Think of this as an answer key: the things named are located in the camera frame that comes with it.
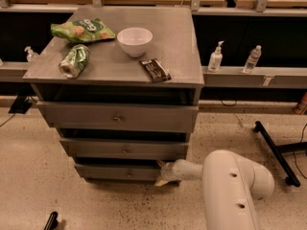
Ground grey middle drawer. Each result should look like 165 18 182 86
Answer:
59 138 188 160

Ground black stand base legs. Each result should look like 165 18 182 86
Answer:
253 121 307 187

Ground grey drawer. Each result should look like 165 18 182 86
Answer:
37 102 199 133
75 164 161 182
59 138 188 160

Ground black floor box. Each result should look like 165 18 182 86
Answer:
9 96 32 114

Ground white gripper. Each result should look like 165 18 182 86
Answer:
154 160 177 187

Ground green chip bag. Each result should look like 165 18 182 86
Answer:
51 18 116 43

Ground white bowl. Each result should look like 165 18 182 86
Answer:
117 27 153 58

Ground grey top drawer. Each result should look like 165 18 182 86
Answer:
37 102 199 133

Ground black object at floor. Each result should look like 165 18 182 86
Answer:
44 211 59 230

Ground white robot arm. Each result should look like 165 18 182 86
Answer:
155 149 274 230

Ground grey drawer cabinet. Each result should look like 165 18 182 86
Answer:
24 7 203 167

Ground black snack wrapper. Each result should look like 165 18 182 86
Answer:
139 58 172 82

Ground small clear pump bottle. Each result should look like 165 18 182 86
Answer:
24 46 38 62

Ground green soda can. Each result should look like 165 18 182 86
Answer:
59 44 90 79

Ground white pump sanitizer bottle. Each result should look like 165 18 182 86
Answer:
208 41 223 72

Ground clear water bottle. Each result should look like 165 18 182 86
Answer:
243 45 262 74

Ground grey bottom drawer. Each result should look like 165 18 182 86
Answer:
75 164 161 182

